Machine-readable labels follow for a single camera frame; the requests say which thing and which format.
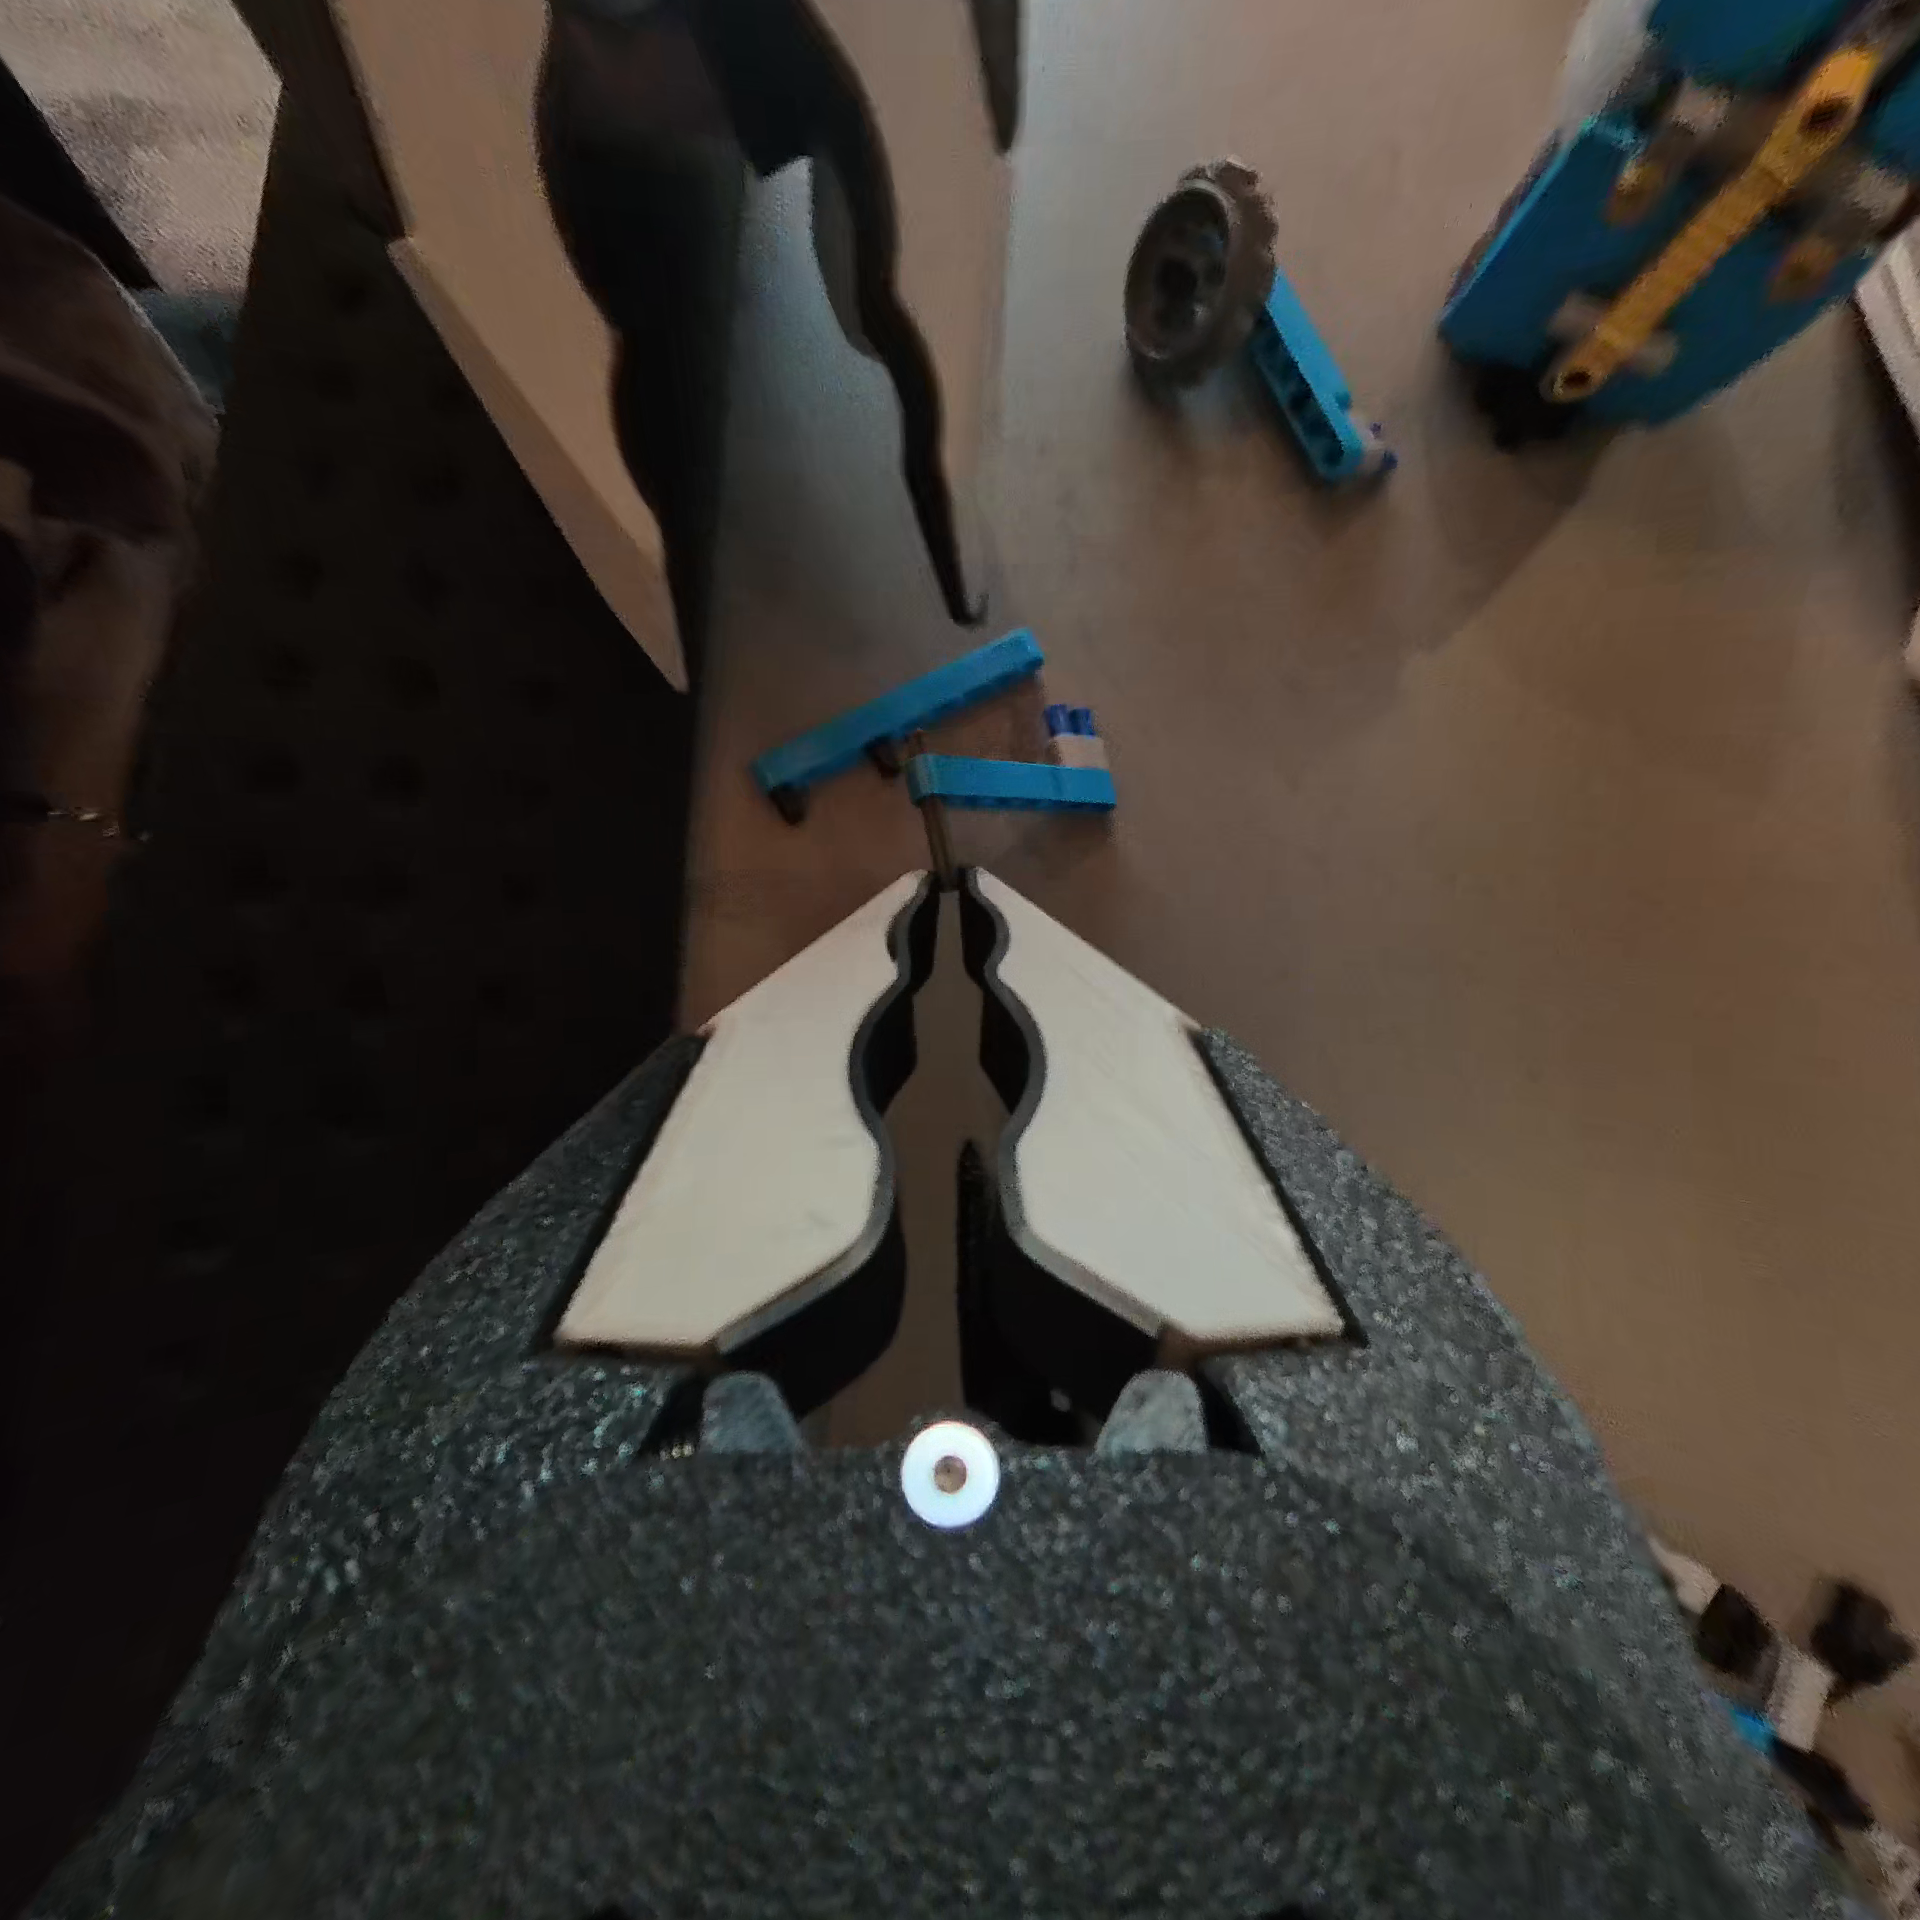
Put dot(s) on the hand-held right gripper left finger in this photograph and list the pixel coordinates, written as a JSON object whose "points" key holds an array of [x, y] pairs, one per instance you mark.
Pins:
{"points": [[751, 1170]]}

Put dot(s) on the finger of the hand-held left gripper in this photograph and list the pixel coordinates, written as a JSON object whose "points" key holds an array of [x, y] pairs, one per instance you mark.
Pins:
{"points": [[955, 299], [480, 225]]}

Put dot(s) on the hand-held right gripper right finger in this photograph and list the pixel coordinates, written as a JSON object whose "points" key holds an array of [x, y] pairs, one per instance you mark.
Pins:
{"points": [[1171, 1185]]}

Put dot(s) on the black gear wheel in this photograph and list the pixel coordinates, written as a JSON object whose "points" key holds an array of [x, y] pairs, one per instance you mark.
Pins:
{"points": [[1195, 276]]}

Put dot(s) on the black axle rod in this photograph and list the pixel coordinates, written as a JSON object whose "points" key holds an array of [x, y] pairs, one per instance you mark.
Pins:
{"points": [[939, 840]]}

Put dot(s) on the blue grey pin connector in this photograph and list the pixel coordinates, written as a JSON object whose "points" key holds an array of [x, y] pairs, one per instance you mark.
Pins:
{"points": [[1376, 450], [1075, 731]]}

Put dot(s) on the grey desk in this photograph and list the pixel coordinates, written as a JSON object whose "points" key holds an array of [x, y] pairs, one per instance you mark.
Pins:
{"points": [[1500, 900]]}

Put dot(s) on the black perforated chair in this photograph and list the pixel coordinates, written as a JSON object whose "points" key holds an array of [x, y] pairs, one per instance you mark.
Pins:
{"points": [[422, 749]]}

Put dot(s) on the blue yellow toy vehicle model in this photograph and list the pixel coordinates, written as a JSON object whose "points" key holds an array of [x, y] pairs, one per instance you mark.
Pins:
{"points": [[1680, 211]]}

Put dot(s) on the pile of small building bricks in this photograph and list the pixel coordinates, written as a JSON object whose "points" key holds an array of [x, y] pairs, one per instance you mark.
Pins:
{"points": [[1787, 1695]]}

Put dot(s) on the open instruction booklet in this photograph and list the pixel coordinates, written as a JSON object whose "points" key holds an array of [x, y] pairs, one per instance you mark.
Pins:
{"points": [[1893, 330]]}

